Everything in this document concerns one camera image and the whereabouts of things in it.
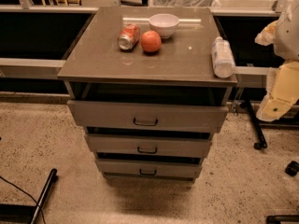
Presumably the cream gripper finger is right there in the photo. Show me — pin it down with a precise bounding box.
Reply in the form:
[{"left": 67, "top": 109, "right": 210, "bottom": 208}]
[
  {"left": 254, "top": 21, "right": 277, "bottom": 46},
  {"left": 256, "top": 95, "right": 292, "bottom": 122}
]

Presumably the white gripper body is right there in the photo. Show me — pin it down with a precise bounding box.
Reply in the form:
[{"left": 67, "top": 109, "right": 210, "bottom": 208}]
[{"left": 270, "top": 61, "right": 299, "bottom": 106}]

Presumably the grey top drawer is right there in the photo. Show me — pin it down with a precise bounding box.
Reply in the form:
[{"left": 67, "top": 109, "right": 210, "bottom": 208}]
[{"left": 67, "top": 100, "right": 228, "bottom": 133}]

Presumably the grey drawer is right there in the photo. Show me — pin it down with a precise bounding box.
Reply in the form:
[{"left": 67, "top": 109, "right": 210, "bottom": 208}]
[
  {"left": 85, "top": 134, "right": 211, "bottom": 158},
  {"left": 95, "top": 159, "right": 202, "bottom": 179},
  {"left": 67, "top": 100, "right": 228, "bottom": 133}
]

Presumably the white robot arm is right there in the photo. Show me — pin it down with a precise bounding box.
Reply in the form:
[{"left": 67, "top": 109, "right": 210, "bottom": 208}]
[{"left": 255, "top": 0, "right": 299, "bottom": 122}]

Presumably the grey drawer cabinet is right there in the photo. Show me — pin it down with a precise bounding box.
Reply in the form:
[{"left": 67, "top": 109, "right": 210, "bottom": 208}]
[{"left": 58, "top": 7, "right": 237, "bottom": 181}]

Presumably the grey bottom drawer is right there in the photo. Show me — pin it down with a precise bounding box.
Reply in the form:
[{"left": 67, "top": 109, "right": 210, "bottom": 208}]
[{"left": 95, "top": 159, "right": 202, "bottom": 179}]

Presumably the grey middle drawer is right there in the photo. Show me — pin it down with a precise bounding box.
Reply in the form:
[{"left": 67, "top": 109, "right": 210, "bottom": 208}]
[{"left": 85, "top": 134, "right": 211, "bottom": 158}]

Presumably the black stand leg right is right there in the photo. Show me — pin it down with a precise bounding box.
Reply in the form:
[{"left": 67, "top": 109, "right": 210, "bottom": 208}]
[{"left": 245, "top": 99, "right": 267, "bottom": 150}]

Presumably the black stand leg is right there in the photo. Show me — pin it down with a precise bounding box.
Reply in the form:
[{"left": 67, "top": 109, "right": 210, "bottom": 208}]
[
  {"left": 245, "top": 99, "right": 267, "bottom": 150},
  {"left": 28, "top": 168, "right": 58, "bottom": 224}
]

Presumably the clear plastic water bottle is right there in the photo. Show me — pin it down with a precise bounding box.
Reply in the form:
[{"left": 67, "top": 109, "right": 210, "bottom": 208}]
[{"left": 211, "top": 36, "right": 235, "bottom": 78}]

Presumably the black caster wheel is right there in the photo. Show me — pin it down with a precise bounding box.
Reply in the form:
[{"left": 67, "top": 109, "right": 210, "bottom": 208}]
[{"left": 285, "top": 161, "right": 299, "bottom": 176}]

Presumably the white bowl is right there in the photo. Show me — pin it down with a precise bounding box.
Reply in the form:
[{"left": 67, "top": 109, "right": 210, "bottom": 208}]
[{"left": 149, "top": 14, "right": 179, "bottom": 39}]

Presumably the black base bottom right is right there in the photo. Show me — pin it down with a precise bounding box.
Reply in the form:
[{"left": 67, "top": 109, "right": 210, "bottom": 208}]
[{"left": 266, "top": 215, "right": 299, "bottom": 224}]

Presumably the orange fruit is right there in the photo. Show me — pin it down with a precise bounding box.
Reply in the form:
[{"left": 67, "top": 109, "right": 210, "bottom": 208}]
[{"left": 141, "top": 30, "right": 162, "bottom": 52}]

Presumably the red soda can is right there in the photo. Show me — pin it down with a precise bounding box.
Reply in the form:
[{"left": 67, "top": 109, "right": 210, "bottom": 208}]
[{"left": 118, "top": 23, "right": 140, "bottom": 50}]

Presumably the black stand leg left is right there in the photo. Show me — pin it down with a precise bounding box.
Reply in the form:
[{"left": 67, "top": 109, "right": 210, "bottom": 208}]
[{"left": 28, "top": 168, "right": 58, "bottom": 224}]

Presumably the black cable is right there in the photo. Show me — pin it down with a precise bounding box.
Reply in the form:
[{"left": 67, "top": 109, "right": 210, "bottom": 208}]
[{"left": 0, "top": 175, "right": 47, "bottom": 224}]

